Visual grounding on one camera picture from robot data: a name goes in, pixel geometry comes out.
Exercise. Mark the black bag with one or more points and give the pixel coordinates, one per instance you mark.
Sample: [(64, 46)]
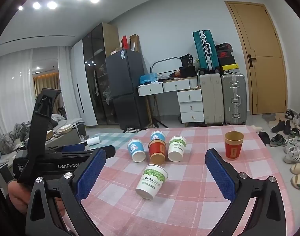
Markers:
[(188, 65)]

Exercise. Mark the teal suitcase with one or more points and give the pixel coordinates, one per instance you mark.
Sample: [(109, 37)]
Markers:
[(204, 51)]

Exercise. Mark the row of shoes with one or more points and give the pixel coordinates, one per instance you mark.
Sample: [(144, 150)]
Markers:
[(293, 142)]

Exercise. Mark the pile of grey clothes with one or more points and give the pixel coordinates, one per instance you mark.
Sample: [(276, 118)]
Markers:
[(12, 137)]

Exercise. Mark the stack of shoe boxes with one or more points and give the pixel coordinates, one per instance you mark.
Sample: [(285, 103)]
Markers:
[(226, 59)]

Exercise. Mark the dark grey refrigerator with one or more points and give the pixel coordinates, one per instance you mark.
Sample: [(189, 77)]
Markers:
[(125, 78)]

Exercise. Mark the large white green paper cup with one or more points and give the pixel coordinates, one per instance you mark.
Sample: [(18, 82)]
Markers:
[(150, 184)]

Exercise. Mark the green checked cloth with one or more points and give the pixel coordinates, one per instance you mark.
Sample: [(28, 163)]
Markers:
[(115, 140)]

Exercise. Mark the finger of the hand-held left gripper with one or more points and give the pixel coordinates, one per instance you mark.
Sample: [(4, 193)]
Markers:
[(105, 150), (73, 148)]

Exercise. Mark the person's left hand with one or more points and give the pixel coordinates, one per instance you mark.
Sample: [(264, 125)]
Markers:
[(18, 194)]

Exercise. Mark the cardboard box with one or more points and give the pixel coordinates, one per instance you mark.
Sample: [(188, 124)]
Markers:
[(135, 43)]

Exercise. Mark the beige suitcase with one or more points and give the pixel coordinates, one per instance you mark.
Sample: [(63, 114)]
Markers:
[(211, 98)]

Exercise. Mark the glass door cabinet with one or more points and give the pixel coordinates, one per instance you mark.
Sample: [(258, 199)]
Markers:
[(95, 54)]

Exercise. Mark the red box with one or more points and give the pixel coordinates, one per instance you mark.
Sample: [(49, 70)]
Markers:
[(124, 42)]

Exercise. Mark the grey sofa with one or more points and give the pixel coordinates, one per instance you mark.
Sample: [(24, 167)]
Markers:
[(71, 137)]

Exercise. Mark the white wardrobe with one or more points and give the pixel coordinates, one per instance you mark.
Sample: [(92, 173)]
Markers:
[(78, 78)]

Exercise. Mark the red brown paper cup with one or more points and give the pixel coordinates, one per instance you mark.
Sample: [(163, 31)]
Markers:
[(156, 150), (234, 150)]

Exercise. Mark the white drawer unit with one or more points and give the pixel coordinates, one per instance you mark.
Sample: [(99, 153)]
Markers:
[(190, 105)]

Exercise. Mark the wooden door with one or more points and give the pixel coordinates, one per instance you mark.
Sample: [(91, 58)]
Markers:
[(263, 54)]

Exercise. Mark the blue white paper cup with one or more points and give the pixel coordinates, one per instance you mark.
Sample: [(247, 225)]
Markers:
[(135, 148), (157, 135)]

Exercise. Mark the striped floor mat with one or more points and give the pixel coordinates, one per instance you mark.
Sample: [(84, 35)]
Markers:
[(136, 129)]

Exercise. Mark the beige slippers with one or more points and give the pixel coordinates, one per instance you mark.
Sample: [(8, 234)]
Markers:
[(256, 128)]

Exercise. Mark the white desk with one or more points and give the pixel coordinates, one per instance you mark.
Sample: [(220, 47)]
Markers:
[(169, 85)]

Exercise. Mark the white bowl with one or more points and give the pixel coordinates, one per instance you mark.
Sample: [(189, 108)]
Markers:
[(65, 129)]

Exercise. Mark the blue plastic bag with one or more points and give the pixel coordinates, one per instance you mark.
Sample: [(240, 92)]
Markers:
[(147, 78)]

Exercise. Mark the round grey mirror frame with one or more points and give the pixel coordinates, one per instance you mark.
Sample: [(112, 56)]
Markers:
[(164, 59)]

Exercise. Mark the white curtain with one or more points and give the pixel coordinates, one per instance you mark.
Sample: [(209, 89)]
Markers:
[(12, 91)]

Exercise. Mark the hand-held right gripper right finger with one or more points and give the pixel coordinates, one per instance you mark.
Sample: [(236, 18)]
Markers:
[(220, 174)]

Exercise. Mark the black tripod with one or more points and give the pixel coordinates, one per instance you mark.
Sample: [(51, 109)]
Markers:
[(159, 123)]

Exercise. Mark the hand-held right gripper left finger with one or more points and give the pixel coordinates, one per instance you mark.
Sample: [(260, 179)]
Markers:
[(91, 174)]

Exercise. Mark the white lint roller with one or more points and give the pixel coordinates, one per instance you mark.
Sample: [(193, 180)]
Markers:
[(93, 140)]

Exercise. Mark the pink checked tablecloth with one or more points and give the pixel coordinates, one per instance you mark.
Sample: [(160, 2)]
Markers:
[(189, 184)]

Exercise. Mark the silver suitcase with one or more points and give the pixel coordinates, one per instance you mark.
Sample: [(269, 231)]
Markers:
[(234, 98)]

